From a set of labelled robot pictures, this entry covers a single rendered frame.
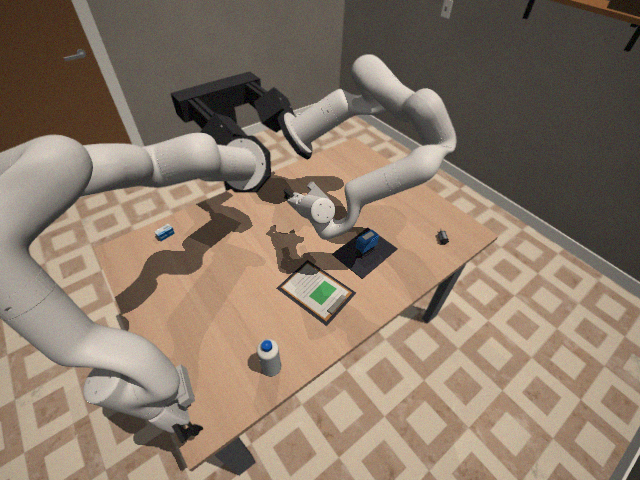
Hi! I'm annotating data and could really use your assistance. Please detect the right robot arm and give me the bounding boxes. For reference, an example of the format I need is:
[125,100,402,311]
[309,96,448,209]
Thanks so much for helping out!
[0,133,266,420]

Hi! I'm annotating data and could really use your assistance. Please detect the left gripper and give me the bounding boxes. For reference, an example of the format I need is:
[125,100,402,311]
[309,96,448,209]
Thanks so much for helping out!
[284,189,304,213]

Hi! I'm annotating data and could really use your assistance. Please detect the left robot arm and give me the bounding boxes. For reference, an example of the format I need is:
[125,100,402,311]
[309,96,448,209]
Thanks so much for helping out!
[284,55,456,240]

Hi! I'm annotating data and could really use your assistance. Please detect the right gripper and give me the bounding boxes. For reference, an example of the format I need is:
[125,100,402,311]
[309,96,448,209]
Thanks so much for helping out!
[148,399,203,443]

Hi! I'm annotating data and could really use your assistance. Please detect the dark grey flat mat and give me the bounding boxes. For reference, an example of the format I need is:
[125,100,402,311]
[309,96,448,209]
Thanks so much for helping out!
[332,228,398,279]

